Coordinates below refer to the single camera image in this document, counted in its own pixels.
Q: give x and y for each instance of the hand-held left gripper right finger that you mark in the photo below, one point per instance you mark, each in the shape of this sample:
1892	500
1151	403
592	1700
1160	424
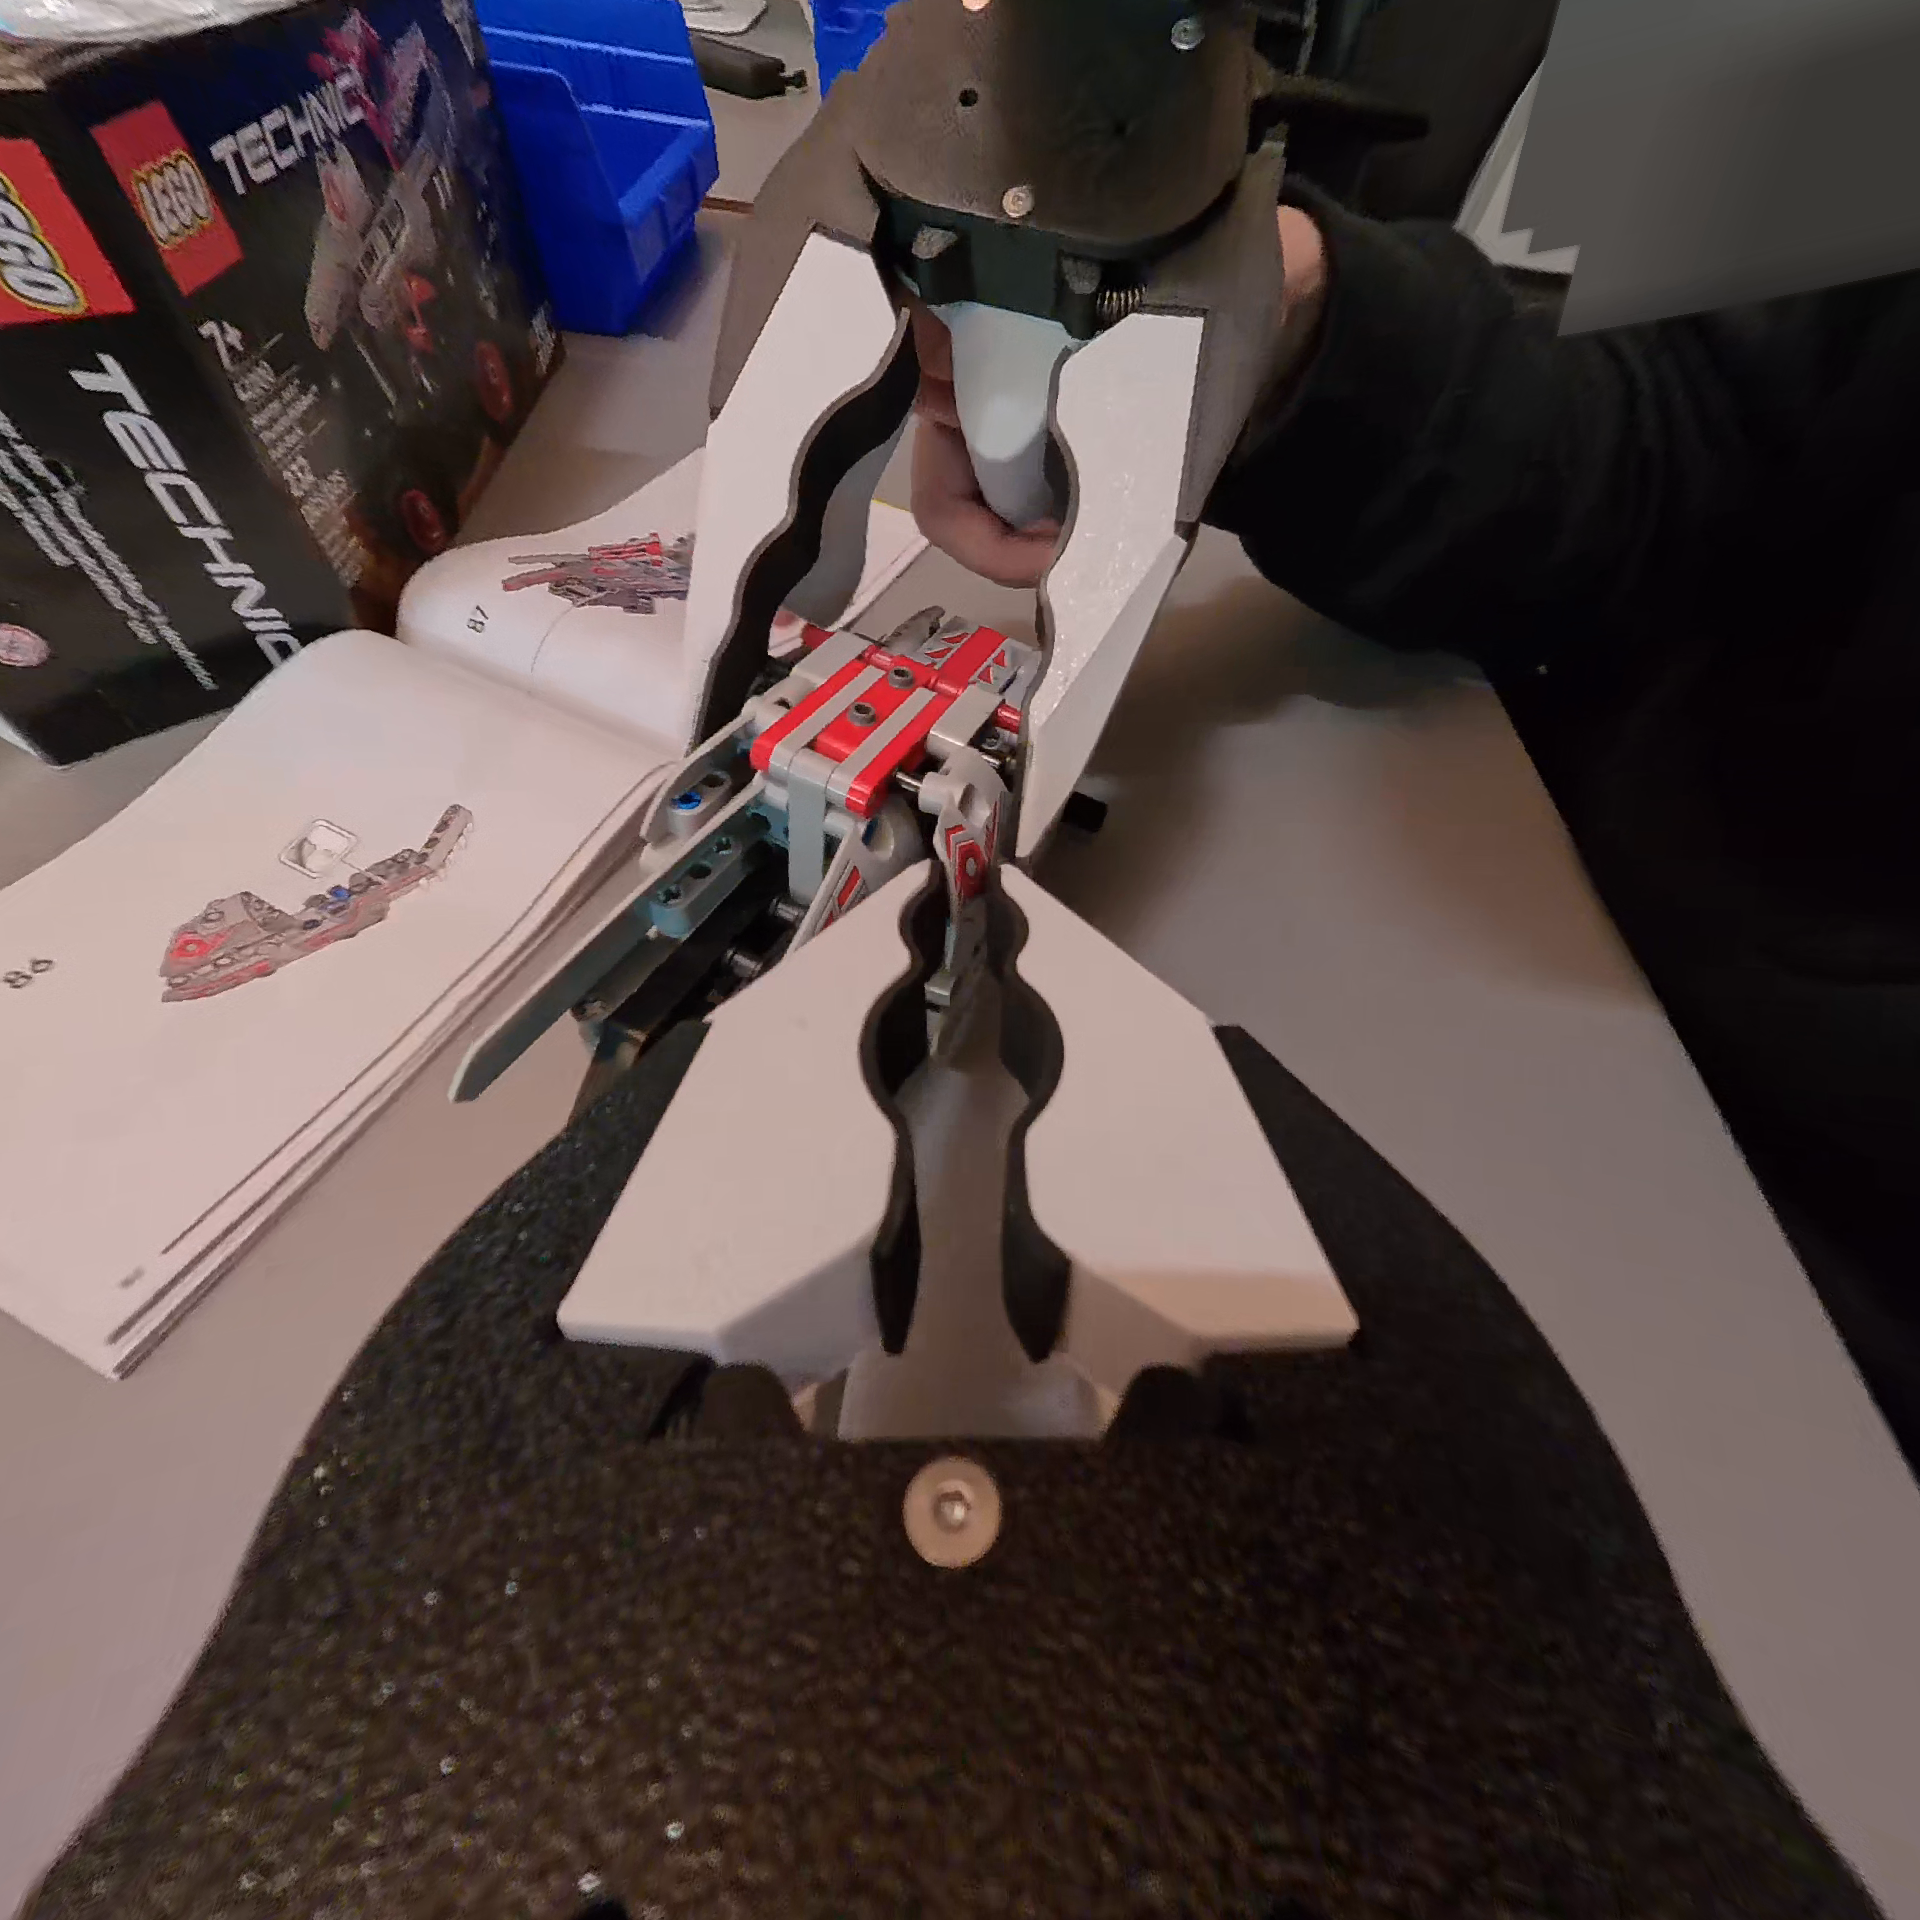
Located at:
1185	1185

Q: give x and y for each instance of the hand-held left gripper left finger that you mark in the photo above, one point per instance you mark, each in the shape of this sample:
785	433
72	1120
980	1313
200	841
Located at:
720	1185

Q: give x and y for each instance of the person's right hand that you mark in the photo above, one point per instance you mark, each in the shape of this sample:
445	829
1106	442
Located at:
967	531

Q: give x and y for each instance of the person's right forearm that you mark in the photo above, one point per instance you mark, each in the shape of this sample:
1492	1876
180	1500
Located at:
1427	450

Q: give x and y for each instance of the white instruction booklet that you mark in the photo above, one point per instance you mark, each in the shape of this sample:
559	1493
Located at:
302	1126

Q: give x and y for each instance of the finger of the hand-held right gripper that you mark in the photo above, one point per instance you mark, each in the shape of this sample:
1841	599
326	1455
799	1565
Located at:
1125	510
767	435

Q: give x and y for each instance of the person's black clothing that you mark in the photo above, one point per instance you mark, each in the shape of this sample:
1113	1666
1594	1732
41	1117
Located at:
1770	975

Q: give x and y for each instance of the toy brick truck model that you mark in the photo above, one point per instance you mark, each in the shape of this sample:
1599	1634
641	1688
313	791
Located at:
857	735

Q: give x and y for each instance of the blue plastic bin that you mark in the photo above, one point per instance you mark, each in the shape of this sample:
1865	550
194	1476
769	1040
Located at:
617	165
857	27

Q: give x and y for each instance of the black toy set box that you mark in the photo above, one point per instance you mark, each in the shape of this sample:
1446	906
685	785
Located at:
180	450

